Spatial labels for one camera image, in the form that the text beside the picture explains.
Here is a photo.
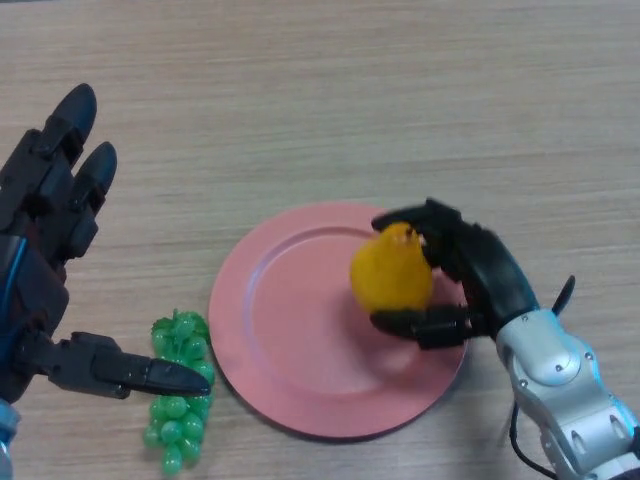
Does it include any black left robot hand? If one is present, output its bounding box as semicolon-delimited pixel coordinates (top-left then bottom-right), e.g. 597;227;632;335
0;82;211;401

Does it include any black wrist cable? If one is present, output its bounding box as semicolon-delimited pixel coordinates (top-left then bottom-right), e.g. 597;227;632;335
507;274;576;479

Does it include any pink round plate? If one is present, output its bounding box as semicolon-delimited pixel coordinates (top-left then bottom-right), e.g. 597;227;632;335
208;201;469;442

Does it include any yellow pear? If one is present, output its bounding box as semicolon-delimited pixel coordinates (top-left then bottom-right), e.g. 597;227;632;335
348;222;434;314

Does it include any green grape bunch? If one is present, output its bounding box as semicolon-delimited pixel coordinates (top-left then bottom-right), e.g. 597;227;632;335
143;308;216;476

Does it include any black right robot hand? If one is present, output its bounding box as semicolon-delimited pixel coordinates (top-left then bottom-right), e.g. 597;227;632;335
370;197;541;351

